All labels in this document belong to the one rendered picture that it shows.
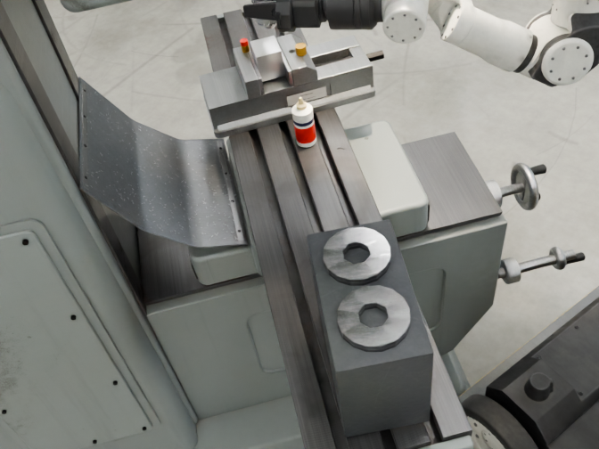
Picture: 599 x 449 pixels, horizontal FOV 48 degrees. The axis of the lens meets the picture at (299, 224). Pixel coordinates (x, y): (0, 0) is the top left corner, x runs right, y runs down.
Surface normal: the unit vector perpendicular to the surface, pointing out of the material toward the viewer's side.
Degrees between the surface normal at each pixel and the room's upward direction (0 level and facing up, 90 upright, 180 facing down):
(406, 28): 98
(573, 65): 78
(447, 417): 0
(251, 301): 90
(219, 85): 0
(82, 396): 88
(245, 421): 0
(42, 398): 88
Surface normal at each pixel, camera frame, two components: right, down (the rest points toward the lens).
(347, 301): -0.11, -0.65
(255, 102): 0.26, 0.71
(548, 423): 0.33, -0.06
